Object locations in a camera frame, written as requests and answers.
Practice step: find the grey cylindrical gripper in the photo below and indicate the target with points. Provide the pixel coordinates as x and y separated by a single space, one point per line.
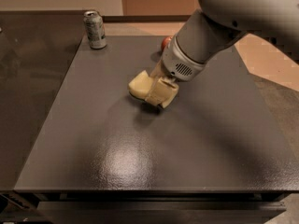
177 61

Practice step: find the yellow s-shaped sponge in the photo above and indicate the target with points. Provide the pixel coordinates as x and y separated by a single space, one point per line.
139 87

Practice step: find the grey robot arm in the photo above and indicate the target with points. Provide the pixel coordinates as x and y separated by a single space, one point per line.
216 25

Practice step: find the silver 7up can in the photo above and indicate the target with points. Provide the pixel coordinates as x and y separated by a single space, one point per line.
94 26

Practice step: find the red apple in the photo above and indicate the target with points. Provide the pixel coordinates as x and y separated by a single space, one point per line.
165 42

